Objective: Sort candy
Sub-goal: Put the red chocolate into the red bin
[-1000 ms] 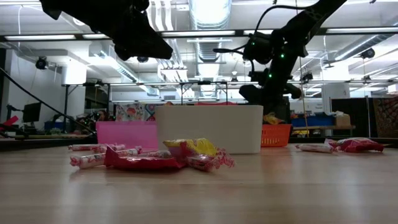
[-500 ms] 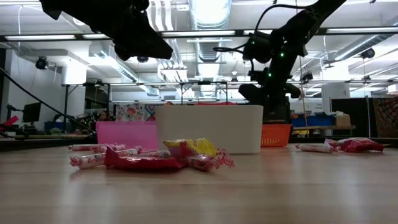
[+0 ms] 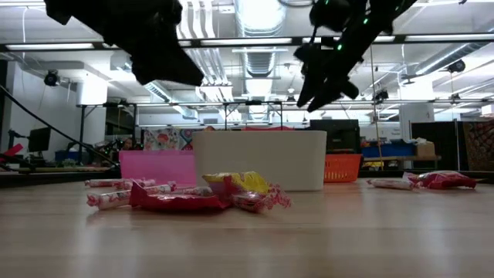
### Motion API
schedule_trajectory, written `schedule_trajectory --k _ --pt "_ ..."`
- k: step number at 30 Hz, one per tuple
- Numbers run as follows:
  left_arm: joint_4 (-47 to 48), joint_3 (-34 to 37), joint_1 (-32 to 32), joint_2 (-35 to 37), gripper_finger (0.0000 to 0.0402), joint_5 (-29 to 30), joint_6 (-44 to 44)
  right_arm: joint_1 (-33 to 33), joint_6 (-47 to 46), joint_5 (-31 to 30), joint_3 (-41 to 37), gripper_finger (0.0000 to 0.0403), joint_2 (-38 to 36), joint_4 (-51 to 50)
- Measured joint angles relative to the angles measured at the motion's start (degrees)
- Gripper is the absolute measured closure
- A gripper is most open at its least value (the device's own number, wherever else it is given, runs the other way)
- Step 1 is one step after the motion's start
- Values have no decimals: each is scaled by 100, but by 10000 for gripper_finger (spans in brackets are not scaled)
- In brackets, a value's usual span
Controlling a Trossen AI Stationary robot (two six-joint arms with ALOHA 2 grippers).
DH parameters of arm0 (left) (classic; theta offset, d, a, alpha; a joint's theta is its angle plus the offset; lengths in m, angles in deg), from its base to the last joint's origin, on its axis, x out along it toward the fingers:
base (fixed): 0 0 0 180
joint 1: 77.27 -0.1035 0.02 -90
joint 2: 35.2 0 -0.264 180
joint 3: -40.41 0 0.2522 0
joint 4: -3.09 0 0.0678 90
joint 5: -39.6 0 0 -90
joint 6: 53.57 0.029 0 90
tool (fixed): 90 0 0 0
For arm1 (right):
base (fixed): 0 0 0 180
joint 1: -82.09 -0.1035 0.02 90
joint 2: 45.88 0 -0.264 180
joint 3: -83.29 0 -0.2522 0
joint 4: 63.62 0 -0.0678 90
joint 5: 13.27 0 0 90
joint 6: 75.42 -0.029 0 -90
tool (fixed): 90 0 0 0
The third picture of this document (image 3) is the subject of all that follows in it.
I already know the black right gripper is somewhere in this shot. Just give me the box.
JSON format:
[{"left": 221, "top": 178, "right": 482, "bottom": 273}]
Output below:
[{"left": 295, "top": 36, "right": 364, "bottom": 113}]

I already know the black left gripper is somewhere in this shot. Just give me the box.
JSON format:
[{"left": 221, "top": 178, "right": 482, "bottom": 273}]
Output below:
[{"left": 103, "top": 0, "right": 205, "bottom": 86}]

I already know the yellow candy pack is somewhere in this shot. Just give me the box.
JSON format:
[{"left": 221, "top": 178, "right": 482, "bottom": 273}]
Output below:
[{"left": 201, "top": 171, "right": 272, "bottom": 196}]

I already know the red Skittles candy pack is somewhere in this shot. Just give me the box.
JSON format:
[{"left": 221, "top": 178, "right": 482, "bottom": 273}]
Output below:
[
  {"left": 408, "top": 170, "right": 478, "bottom": 191},
  {"left": 129, "top": 180, "right": 232, "bottom": 212}
]

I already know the large black screen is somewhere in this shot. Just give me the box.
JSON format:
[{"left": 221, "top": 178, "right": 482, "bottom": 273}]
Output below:
[{"left": 310, "top": 118, "right": 360, "bottom": 154}]

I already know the colourful patterned poster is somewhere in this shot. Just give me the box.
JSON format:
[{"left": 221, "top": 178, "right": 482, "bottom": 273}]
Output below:
[{"left": 142, "top": 126, "right": 195, "bottom": 152}]

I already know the small orange mesh basket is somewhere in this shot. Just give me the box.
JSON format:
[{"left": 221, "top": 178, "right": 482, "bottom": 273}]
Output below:
[{"left": 323, "top": 153, "right": 363, "bottom": 184}]

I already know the white ceiling light bar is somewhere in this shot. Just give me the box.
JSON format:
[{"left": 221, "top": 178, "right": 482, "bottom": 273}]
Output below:
[
  {"left": 199, "top": 37, "right": 293, "bottom": 46},
  {"left": 5, "top": 42, "right": 96, "bottom": 51},
  {"left": 302, "top": 36, "right": 397, "bottom": 44},
  {"left": 404, "top": 33, "right": 494, "bottom": 42}
]

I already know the white plastic bin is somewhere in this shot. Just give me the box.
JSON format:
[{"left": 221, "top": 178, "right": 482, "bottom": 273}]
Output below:
[{"left": 191, "top": 130, "right": 328, "bottom": 193}]

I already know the blue storage bin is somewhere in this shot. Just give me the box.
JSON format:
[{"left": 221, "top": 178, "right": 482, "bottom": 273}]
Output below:
[{"left": 361, "top": 142, "right": 417, "bottom": 158}]

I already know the black horizontal beam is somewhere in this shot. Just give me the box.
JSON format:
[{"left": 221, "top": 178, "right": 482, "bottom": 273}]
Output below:
[{"left": 0, "top": 32, "right": 494, "bottom": 53}]

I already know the pink translucent plastic bin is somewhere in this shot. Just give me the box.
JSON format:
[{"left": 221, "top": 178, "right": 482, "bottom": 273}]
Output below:
[{"left": 118, "top": 150, "right": 198, "bottom": 189}]

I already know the wooden shelf board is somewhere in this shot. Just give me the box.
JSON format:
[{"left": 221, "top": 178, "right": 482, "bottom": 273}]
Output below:
[{"left": 361, "top": 154, "right": 443, "bottom": 162}]

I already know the brown cardboard box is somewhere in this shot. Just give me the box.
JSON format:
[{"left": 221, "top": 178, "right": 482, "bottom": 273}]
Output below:
[{"left": 414, "top": 140, "right": 437, "bottom": 158}]

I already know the black computer monitor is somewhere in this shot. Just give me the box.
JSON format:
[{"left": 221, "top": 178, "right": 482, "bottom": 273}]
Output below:
[{"left": 27, "top": 126, "right": 52, "bottom": 153}]

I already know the dark patterned hanging rug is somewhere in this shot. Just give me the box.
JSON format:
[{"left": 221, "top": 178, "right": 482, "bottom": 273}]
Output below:
[{"left": 462, "top": 120, "right": 494, "bottom": 171}]

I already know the silver ceiling air duct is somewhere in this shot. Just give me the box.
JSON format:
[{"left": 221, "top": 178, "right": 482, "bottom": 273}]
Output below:
[{"left": 234, "top": 0, "right": 289, "bottom": 121}]

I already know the thin black cable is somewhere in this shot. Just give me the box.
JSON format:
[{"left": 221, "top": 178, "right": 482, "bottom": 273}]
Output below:
[{"left": 0, "top": 83, "right": 121, "bottom": 171}]

